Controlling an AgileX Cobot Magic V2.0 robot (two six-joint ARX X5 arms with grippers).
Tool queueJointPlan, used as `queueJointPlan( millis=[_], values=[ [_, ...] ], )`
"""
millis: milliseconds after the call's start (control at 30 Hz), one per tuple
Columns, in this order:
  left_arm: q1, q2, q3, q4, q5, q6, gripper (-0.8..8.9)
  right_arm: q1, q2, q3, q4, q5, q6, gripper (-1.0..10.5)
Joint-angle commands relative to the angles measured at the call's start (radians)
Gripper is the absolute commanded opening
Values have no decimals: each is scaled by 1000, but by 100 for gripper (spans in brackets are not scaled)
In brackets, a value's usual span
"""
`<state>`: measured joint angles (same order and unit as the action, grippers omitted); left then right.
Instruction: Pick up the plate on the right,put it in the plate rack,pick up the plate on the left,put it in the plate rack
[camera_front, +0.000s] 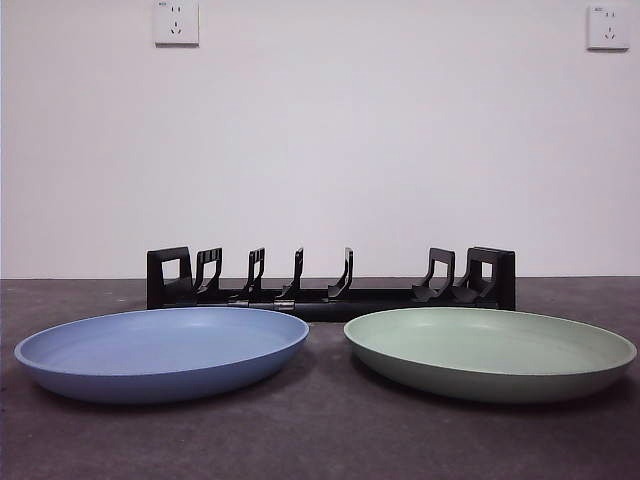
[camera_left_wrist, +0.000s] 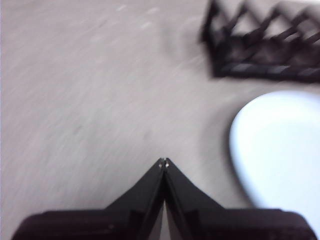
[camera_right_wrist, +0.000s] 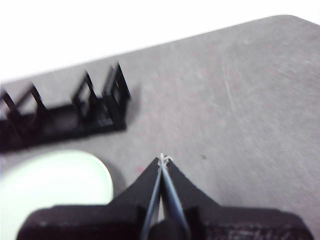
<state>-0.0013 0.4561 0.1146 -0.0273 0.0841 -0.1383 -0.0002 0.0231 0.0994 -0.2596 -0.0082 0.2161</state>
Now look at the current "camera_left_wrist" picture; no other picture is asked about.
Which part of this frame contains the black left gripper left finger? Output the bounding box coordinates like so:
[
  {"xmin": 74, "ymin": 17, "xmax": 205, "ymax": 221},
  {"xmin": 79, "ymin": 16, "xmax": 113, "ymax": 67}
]
[{"xmin": 11, "ymin": 157, "xmax": 166, "ymax": 240}]

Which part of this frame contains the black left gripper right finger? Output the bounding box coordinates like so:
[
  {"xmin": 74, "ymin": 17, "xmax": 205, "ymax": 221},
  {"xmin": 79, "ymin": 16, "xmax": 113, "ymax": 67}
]
[{"xmin": 164, "ymin": 156, "xmax": 317, "ymax": 240}]

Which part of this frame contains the blue plate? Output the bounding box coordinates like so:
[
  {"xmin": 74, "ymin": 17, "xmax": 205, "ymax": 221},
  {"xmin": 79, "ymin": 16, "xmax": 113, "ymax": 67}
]
[{"xmin": 228, "ymin": 90, "xmax": 320, "ymax": 240}]

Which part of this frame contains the black plate rack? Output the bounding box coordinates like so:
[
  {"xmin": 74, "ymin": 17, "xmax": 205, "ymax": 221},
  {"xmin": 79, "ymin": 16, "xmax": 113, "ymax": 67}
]
[{"xmin": 199, "ymin": 0, "xmax": 320, "ymax": 85}]

